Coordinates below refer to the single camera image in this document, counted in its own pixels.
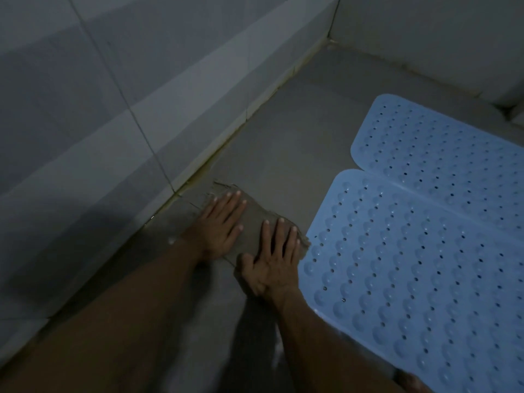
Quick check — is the person's right hand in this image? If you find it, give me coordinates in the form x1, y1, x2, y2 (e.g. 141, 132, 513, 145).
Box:
234, 217, 309, 304

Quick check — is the person's right forearm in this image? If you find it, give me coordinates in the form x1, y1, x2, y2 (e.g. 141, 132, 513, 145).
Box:
266, 287, 408, 393

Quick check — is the frayed grey cleaning cloth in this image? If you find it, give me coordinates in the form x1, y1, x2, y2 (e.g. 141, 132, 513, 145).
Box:
188, 181, 312, 270

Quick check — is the blue perforated rubber bath mat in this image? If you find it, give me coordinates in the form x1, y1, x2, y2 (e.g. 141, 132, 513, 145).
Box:
297, 93, 524, 393

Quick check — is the person's left hand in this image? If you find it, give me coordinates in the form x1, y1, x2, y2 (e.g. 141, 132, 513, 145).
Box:
180, 191, 248, 263

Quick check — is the person's left forearm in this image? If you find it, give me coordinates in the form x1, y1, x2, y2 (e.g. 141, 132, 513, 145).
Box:
0, 238, 213, 393

